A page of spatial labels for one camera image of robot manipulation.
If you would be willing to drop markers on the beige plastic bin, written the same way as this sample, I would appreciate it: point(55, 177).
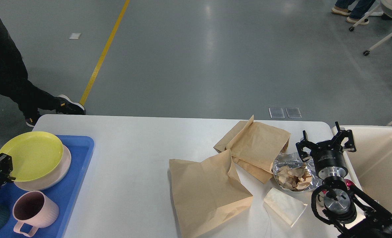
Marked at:
point(372, 162)

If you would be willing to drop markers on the large brown paper bag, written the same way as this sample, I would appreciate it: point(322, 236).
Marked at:
point(207, 194)

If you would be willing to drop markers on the clear floor plate left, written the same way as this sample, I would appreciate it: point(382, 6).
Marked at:
point(276, 113)

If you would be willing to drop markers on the blue plastic tray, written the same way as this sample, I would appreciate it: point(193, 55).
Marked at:
point(64, 193)

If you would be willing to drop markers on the red object under arm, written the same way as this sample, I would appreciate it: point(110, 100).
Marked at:
point(349, 183)

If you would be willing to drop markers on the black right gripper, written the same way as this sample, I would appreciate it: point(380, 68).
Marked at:
point(330, 161)

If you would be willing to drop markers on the pink plate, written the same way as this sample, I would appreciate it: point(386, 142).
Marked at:
point(52, 178)

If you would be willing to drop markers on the pink ribbed mug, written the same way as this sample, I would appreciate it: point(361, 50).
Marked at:
point(34, 210)

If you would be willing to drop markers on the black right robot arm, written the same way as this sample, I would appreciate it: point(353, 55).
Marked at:
point(334, 202)

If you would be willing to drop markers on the white paper napkin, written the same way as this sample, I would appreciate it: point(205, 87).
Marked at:
point(287, 207)

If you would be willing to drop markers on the clear floor plate right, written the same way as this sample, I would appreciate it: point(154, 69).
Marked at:
point(293, 112)

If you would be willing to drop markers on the foil tray with crumpled paper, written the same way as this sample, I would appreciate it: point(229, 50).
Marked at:
point(292, 174)

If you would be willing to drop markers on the rear brown paper bag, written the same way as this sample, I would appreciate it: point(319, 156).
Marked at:
point(254, 146)

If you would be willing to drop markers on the clear floor plate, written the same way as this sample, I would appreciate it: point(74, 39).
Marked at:
point(293, 112)
point(276, 113)

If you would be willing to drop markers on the yellow plastic plate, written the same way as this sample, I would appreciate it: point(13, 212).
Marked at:
point(34, 155)

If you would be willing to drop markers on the person in black clothes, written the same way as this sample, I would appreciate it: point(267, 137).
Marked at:
point(15, 85)

